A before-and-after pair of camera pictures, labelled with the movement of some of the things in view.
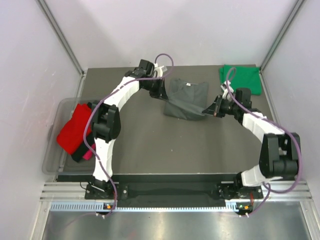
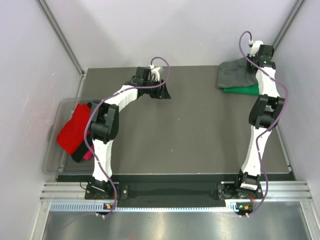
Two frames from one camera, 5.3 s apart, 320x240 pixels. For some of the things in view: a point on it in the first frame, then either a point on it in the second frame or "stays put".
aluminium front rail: [75, 192] stays put
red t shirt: [71, 136] stays put
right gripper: [215, 108] -> [249, 70]
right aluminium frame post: [289, 20] stays put
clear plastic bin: [56, 159] stays put
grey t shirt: [186, 101] -> [235, 73]
